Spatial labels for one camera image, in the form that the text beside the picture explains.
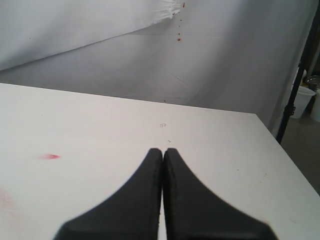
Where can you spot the grey backdrop cloth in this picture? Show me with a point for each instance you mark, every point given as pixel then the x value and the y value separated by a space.
pixel 235 55

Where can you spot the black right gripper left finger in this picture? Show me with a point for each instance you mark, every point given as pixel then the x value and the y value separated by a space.
pixel 131 213

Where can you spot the white plastic bucket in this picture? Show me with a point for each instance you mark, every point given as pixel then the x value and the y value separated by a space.
pixel 301 101

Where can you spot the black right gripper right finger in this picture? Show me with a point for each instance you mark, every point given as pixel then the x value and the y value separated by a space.
pixel 193 212

